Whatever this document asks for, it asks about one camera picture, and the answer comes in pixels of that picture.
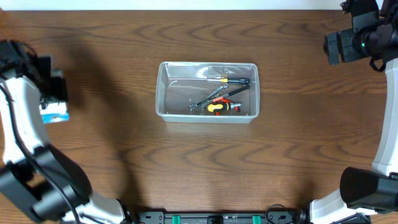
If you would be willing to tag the slim yellow black screwdriver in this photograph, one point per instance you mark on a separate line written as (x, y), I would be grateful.
(239, 80)

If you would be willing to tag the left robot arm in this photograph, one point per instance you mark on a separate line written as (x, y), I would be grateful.
(37, 178)

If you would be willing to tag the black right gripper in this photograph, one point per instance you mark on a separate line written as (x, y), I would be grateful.
(349, 52)

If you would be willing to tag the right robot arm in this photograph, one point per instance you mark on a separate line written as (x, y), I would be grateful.
(363, 193)

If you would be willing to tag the small claw hammer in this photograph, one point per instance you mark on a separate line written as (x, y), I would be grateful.
(219, 98)

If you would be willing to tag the stubby yellow black screwdriver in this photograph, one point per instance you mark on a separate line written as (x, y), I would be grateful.
(219, 107)

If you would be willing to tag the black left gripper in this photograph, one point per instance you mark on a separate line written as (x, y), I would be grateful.
(58, 90)

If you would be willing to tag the small silver wrench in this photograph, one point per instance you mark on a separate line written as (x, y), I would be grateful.
(213, 93)

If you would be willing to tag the clear plastic container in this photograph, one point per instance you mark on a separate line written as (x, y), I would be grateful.
(180, 84)

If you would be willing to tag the blue white screwdriver box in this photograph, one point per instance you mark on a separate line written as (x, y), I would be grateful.
(55, 112)

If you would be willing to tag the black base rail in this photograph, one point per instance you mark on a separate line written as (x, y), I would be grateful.
(275, 214)

